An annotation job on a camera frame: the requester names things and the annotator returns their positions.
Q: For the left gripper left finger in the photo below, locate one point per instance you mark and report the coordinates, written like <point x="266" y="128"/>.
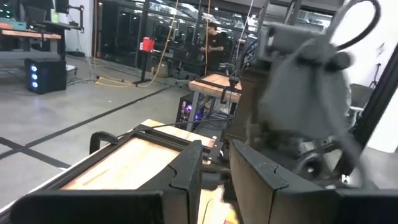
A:
<point x="155" y="202"/>

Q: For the wooden desk with black frame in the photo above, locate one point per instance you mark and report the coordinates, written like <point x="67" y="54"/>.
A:
<point x="28" y="34"/>

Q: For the black computer tower blue lights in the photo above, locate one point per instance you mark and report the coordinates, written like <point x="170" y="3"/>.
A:
<point x="45" y="76"/>

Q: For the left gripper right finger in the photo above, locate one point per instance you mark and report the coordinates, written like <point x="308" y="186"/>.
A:
<point x="280" y="199"/>

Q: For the red container on stand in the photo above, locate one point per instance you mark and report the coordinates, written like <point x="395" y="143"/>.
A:
<point x="148" y="43"/>

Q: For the person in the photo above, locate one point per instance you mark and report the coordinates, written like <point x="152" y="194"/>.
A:
<point x="216" y="46"/>

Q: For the grey chair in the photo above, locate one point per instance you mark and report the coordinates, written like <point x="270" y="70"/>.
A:
<point x="360" y="95"/>

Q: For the computer case with purple light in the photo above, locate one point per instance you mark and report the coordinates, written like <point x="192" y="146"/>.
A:
<point x="188" y="110"/>

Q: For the black slanted metal strut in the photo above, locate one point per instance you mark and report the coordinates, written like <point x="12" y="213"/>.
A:
<point x="376" y="102"/>

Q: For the wooden workbench with metal legs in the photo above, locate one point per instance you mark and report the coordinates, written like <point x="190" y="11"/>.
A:
<point x="214" y="85"/>

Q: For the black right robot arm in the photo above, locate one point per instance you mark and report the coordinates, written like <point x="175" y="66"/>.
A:
<point x="298" y="93"/>

